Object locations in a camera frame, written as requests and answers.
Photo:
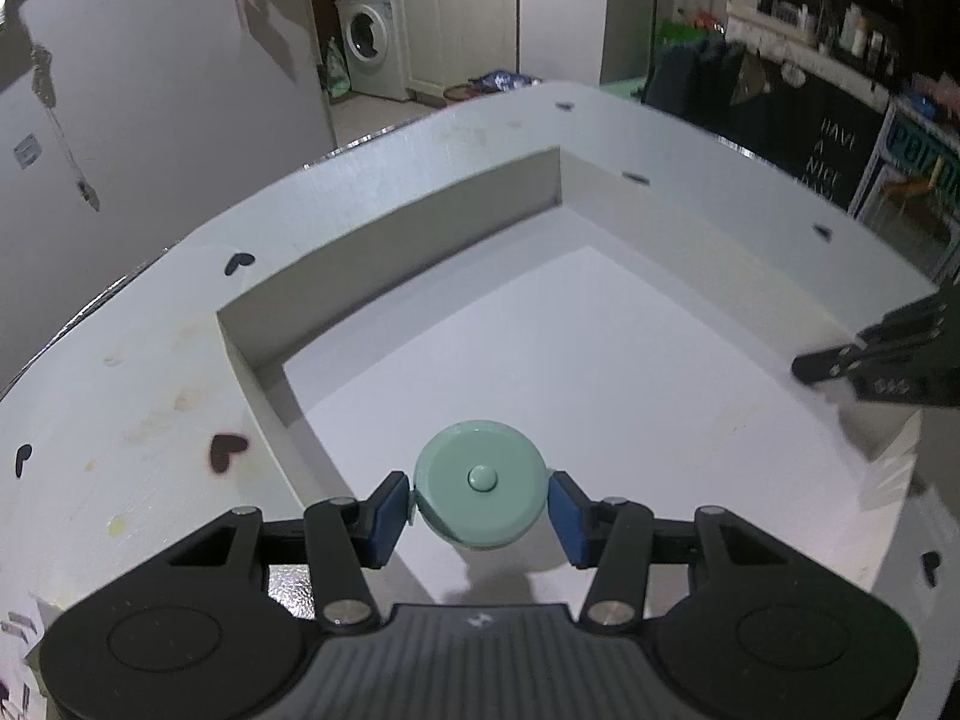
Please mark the hanging dark wall ornament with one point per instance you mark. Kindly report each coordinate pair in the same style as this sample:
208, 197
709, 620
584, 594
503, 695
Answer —
56, 101

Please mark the green round tape measure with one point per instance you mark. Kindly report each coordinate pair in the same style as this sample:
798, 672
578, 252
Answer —
480, 491

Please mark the white washing machine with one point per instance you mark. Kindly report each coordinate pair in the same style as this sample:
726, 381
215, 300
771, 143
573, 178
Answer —
367, 34

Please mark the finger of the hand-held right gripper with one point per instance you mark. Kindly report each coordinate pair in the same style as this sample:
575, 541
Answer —
825, 364
911, 319

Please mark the white wall shelf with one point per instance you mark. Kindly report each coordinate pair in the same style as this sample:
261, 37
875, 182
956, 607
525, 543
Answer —
802, 7

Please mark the dark cloth on chair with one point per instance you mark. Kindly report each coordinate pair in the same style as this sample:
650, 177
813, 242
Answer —
694, 82

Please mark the white shallow tray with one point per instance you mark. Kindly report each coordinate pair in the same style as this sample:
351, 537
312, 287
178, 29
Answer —
525, 277

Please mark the colourful printed box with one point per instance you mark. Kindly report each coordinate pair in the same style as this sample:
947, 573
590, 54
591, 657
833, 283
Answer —
919, 180

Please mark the wall socket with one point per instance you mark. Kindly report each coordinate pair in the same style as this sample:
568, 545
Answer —
27, 151

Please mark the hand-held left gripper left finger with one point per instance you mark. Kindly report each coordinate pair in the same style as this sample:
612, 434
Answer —
386, 521

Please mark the black lettered sign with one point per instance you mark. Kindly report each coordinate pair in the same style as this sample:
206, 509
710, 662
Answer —
817, 135

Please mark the green patterned bag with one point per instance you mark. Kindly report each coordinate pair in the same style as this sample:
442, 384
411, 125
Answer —
335, 71

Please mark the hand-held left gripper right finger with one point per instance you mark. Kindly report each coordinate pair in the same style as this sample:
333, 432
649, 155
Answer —
570, 525

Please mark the white kitchen cabinet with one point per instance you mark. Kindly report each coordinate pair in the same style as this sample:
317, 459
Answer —
457, 26

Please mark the bright green bag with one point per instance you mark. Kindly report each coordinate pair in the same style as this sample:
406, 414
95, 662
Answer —
679, 31

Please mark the dark red heart sticker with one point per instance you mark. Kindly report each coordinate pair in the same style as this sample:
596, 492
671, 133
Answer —
226, 451

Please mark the blue patterned bag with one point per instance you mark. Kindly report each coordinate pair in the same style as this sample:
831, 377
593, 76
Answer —
504, 80

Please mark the black heart sticker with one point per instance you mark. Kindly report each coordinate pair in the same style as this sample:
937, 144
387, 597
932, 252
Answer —
22, 459
238, 262

